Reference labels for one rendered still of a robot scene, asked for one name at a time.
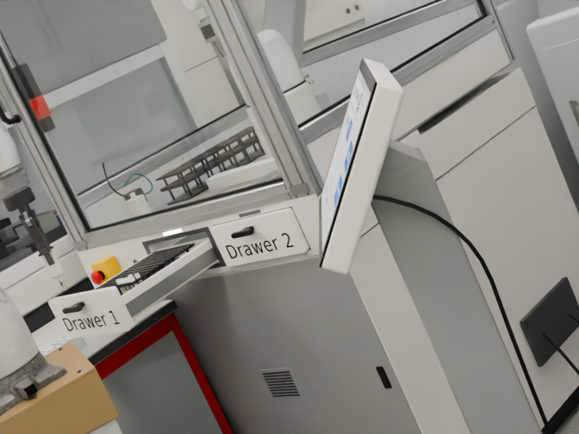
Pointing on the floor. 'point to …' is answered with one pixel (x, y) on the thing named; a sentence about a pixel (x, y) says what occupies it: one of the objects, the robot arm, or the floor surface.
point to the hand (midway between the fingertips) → (52, 263)
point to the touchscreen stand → (451, 304)
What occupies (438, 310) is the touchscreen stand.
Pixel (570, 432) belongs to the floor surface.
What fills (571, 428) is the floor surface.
